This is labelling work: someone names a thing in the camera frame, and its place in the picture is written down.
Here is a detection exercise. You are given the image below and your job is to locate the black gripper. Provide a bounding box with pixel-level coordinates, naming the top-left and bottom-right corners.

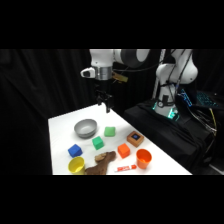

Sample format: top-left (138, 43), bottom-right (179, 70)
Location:
top-left (94, 79), bottom-right (114, 114)

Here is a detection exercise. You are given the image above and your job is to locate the red cube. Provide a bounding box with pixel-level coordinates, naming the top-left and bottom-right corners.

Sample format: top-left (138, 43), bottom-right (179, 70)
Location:
top-left (117, 143), bottom-right (131, 159)

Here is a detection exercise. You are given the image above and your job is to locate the green cube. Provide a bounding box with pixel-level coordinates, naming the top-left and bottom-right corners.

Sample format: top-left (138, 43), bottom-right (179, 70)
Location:
top-left (91, 136), bottom-right (105, 151)

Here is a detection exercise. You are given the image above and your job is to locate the blue cube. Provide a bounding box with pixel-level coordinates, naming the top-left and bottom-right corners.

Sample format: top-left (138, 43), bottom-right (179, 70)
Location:
top-left (67, 143), bottom-right (84, 159)

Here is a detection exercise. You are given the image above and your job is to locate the light green soft block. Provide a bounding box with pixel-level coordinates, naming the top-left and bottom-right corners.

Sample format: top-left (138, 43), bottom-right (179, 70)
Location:
top-left (103, 126), bottom-right (117, 138)

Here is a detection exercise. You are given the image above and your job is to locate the tan tag on wrist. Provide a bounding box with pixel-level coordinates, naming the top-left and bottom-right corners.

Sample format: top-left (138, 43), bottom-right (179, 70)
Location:
top-left (111, 71), bottom-right (129, 84)

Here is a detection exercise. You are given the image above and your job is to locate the grey bowl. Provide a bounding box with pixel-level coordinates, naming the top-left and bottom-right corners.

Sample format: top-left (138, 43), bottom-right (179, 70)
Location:
top-left (73, 118), bottom-right (98, 139)

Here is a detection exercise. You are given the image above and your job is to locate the wooden block with blue face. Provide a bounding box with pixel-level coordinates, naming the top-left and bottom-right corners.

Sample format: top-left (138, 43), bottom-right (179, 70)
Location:
top-left (126, 130), bottom-right (145, 148)

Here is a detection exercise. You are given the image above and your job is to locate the brown plush dinosaur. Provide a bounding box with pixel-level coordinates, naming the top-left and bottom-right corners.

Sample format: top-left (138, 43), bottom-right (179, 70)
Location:
top-left (84, 150), bottom-right (118, 176)

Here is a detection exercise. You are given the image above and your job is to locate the black curtain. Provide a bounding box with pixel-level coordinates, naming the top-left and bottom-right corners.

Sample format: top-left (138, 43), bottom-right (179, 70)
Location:
top-left (0, 49), bottom-right (224, 176)

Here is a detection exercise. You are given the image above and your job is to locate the orange cup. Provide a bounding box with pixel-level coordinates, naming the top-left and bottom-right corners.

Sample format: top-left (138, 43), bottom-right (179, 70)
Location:
top-left (135, 148), bottom-right (153, 170)

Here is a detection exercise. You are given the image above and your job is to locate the yellow cup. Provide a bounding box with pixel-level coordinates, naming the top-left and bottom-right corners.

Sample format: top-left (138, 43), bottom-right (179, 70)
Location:
top-left (67, 156), bottom-right (86, 176)

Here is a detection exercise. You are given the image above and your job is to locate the red and white marker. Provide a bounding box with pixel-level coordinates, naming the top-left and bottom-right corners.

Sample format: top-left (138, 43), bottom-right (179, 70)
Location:
top-left (114, 163), bottom-right (138, 173)

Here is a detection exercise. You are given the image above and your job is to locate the black robot stand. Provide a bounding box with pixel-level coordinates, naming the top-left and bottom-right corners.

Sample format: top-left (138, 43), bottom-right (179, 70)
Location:
top-left (123, 99), bottom-right (215, 174)

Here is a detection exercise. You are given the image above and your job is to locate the small green light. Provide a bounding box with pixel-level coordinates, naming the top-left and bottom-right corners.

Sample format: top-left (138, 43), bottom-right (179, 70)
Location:
top-left (168, 107), bottom-right (181, 122)

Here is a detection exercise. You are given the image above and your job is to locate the blue lit keyboard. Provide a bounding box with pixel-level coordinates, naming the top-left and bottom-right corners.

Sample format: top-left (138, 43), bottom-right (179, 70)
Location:
top-left (195, 90), bottom-right (221, 108)

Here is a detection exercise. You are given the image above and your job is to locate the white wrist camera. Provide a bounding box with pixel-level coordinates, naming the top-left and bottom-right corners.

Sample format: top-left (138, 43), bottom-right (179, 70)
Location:
top-left (80, 67), bottom-right (97, 80)

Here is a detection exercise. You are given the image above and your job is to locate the yellow cable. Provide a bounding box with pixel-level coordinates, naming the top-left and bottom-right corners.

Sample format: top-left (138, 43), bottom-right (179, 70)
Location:
top-left (208, 108), bottom-right (218, 136)

